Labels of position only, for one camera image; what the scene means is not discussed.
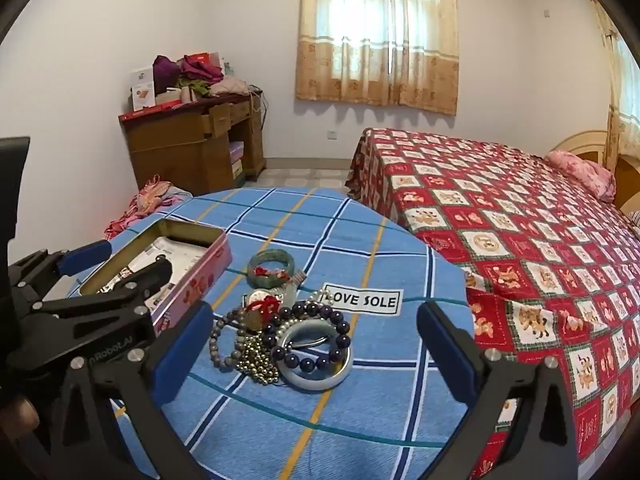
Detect white printed carton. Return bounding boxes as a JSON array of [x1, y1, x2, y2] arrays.
[[130, 67, 157, 111]]

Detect beige patterned window curtain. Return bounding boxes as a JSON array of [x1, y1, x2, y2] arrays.
[[295, 0, 460, 116]]

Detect person's left hand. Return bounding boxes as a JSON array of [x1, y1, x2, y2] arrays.
[[0, 394, 40, 444]]

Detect wooden headboard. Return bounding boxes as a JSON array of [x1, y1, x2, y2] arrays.
[[550, 130, 640, 216]]

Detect pale jade bangle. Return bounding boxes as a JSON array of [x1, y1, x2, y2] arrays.
[[275, 321, 354, 393]]

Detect dark blue bead bracelet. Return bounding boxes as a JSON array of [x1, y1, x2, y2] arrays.
[[263, 301, 353, 372]]

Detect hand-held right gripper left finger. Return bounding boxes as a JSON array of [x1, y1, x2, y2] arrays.
[[45, 301, 214, 480]]

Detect green jade bangle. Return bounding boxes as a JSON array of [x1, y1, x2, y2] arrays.
[[247, 249, 293, 288]]

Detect flat red box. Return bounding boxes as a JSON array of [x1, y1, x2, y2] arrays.
[[120, 100, 183, 121]]

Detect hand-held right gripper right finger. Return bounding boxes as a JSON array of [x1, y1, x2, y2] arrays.
[[416, 301, 596, 480]]

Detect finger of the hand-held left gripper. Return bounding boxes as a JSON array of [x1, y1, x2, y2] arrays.
[[20, 257, 174, 317], [9, 239, 112, 288]]

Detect white cloth label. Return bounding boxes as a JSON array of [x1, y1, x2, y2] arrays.
[[322, 284, 404, 317]]

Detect white pearl necklace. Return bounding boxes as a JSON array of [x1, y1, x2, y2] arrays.
[[272, 287, 337, 356]]

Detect red knot gold pendant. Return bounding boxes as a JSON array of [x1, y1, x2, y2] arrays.
[[243, 296, 281, 332]]

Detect pink pillow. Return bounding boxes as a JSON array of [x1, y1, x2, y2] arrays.
[[544, 150, 617, 204]]

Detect beige side curtain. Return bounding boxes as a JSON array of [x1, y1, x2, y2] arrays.
[[585, 0, 640, 176]]

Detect blue plaid tablecloth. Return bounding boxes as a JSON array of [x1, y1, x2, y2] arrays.
[[67, 186, 476, 480]]

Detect pink clothes heap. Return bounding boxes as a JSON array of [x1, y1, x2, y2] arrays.
[[103, 175, 193, 241]]

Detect red patterned bedspread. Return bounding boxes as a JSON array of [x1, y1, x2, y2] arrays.
[[345, 127, 640, 480]]

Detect pink tin box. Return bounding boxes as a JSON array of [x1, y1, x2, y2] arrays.
[[79, 218, 234, 338]]

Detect grey bead bracelet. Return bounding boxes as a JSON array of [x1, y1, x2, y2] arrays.
[[209, 308, 251, 372]]

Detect pile of purple clothes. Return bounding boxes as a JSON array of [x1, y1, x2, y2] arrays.
[[152, 52, 251, 98]]

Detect brown wooden desk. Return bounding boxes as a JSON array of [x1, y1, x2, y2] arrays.
[[118, 91, 266, 196]]

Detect silver bead necklace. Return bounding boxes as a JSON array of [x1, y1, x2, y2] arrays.
[[234, 332, 281, 387]]

